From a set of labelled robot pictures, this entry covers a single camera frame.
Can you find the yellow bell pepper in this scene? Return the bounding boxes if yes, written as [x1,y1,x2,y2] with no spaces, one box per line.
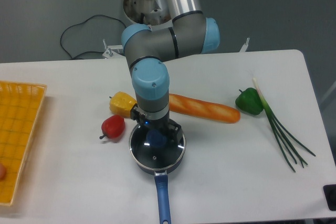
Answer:
[109,91,137,118]

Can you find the glass lid blue knob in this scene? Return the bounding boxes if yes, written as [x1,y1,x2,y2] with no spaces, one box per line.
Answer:
[129,124,186,174]

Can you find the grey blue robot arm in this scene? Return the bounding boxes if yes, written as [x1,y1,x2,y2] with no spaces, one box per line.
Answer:
[121,0,220,142]

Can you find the green bell pepper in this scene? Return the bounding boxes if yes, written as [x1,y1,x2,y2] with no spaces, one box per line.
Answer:
[235,88,264,115]

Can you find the yellow woven basket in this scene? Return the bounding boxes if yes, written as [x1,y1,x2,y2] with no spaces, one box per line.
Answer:
[1,81,47,206]

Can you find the dark pot blue handle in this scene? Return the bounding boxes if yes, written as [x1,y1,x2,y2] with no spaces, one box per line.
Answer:
[128,118,187,224]

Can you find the red bell pepper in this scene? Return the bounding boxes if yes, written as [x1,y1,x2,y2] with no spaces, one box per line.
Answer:
[99,115,125,140]

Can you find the green onion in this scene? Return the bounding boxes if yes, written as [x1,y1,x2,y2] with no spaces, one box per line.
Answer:
[252,77,316,173]

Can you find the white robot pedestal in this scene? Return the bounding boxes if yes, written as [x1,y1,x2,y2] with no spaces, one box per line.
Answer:
[123,0,173,30]

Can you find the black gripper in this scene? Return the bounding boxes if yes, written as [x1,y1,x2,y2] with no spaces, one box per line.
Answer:
[130,104,183,144]

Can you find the black object table corner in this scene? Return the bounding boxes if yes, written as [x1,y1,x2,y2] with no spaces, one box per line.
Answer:
[323,184,336,211]

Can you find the black cable on floor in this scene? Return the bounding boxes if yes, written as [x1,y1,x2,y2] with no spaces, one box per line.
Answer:
[60,15,128,60]

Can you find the baguette bread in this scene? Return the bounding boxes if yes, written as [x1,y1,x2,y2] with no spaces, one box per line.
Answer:
[169,94,240,124]

